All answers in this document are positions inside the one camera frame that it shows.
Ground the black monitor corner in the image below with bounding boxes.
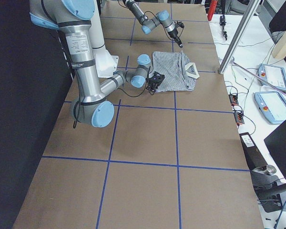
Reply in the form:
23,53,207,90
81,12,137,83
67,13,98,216
264,120,286,176

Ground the black clamp stand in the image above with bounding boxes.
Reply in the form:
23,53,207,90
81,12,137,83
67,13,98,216
250,165,286,213

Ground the white column pedestal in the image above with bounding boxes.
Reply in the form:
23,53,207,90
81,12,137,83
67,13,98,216
89,0,119,78

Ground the near blue teach pendant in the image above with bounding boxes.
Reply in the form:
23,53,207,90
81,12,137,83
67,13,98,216
254,91,286,125

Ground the aluminium frame post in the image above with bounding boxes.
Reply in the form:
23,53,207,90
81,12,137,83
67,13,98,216
218,0,260,74

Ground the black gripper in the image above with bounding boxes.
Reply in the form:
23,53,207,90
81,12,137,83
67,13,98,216
146,78,159,94
166,22,183,48

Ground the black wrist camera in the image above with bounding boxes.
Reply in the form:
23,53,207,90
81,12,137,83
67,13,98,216
175,21,184,29
150,71,165,85

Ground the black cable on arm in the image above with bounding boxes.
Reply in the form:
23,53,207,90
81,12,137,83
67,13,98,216
72,66,151,129

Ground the blue teach pendant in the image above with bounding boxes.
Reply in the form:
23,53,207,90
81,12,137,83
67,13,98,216
254,91,286,125
258,63,286,92

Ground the orange black power strip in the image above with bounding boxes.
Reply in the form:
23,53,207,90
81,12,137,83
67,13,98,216
228,93,245,126

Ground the striped polo shirt cream collar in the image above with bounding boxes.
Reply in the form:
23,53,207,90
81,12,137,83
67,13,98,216
152,51,199,93

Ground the red cylinder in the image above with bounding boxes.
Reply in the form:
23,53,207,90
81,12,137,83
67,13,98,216
207,0,218,21

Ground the black tripod stick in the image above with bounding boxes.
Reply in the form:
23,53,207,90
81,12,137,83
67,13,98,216
220,13,227,41

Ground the black box with label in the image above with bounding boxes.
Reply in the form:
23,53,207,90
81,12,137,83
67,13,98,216
239,132,267,170

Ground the far blue teach pendant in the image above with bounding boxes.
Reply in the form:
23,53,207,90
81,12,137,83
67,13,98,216
258,63,286,92

